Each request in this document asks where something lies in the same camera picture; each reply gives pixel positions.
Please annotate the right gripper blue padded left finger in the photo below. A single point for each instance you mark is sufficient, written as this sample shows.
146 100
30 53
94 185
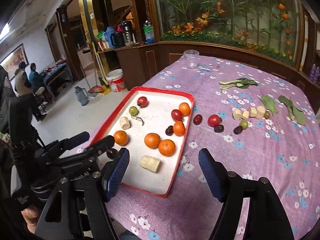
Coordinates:
113 173

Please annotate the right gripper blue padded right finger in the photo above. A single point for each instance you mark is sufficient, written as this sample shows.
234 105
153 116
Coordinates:
216 175

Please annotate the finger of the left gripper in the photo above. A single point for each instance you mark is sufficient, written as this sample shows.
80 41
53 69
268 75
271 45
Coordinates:
70 143
101 146

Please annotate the orange tangerine cluster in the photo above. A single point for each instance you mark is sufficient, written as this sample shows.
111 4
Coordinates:
121 138

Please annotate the large pale sugarcane chunk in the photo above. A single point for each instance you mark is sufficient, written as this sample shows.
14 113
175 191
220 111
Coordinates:
150 163
260 112

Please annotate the small orange tangerine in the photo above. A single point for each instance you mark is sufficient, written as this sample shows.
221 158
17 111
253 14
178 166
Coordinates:
179 128

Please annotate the small orange fruit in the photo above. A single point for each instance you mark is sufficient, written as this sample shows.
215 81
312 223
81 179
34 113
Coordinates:
184 108

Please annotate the hand holding left gripper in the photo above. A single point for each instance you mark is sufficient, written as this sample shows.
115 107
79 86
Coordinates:
31 216

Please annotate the dark jujube lower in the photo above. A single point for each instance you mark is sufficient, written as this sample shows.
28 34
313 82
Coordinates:
219 129

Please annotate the dark jujube by sugarcane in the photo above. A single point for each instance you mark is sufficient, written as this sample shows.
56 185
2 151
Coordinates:
238 130

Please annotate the red cherry tomato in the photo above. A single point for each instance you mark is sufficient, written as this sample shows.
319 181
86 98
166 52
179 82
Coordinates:
214 120

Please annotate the red white tray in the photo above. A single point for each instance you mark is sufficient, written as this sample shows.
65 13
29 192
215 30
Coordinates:
153 125

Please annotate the green grape left cluster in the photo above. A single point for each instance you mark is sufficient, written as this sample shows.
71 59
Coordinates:
244 124

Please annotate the dark red jujube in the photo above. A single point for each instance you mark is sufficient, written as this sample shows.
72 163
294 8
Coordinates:
197 119

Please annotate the small sugarcane chunk far left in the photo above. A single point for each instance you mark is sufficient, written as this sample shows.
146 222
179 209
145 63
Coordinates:
237 114

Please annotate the purple floral tablecloth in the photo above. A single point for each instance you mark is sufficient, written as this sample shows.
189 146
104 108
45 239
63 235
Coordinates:
279 149

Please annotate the small pale sugarcane chunk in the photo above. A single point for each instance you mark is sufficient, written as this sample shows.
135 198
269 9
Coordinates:
245 114

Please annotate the white plastic bucket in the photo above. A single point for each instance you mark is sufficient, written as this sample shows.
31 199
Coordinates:
115 80

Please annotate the pale sugarcane chunk middle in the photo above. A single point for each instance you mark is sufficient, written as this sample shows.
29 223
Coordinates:
252 112

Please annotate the green grape by tangerine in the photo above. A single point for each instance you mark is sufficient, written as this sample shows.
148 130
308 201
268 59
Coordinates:
267 115

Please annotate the large pale sugarcane chunk upright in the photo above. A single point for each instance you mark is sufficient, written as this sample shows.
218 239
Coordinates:
260 112

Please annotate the green leaf centre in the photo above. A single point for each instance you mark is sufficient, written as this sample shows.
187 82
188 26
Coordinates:
269 104

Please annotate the bok choy stalk left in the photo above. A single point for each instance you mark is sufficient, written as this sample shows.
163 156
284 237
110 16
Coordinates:
242 83

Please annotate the large green leaf right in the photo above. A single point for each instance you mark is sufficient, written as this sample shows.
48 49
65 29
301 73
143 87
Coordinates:
299 116

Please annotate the small bok choy leaf right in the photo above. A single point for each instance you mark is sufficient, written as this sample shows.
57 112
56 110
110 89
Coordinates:
289 104

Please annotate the steel thermos flask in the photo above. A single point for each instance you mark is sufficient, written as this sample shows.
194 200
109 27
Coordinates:
127 29

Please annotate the clear plastic cup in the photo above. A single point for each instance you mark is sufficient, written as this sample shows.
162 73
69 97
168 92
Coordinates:
191 58

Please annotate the green label water bottle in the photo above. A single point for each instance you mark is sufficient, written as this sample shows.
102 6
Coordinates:
148 32

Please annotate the purple bottles on shelf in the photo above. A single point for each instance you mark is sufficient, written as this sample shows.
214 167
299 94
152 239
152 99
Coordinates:
314 73

